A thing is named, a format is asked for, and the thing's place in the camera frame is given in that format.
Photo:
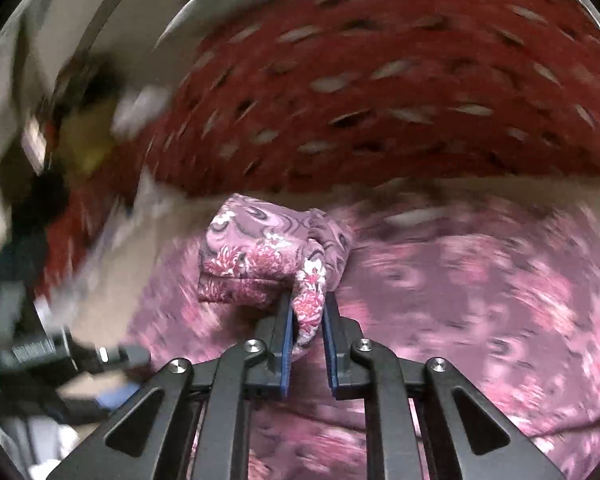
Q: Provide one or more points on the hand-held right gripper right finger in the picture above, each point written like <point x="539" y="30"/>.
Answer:
<point x="330" y="355"/>

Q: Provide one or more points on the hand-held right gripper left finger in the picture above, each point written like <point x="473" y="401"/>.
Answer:
<point x="286" y="355"/>

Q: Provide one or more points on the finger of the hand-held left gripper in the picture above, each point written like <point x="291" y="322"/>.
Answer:
<point x="115" y="399"/>
<point x="125" y="355"/>

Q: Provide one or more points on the purple floral garment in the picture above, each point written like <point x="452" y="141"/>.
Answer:
<point x="260" y="260"/>

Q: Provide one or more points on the beige mattress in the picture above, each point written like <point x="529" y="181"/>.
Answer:
<point x="105" y="305"/>

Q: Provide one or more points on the yellow plastic bag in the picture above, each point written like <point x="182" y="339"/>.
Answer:
<point x="92" y="145"/>

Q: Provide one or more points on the white crumpled cloth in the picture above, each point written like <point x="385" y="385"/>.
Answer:
<point x="140" y="107"/>

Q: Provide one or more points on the red patterned blanket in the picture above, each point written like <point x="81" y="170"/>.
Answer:
<point x="380" y="110"/>

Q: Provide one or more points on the grey white bed edge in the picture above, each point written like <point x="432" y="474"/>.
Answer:
<point x="240" y="0"/>

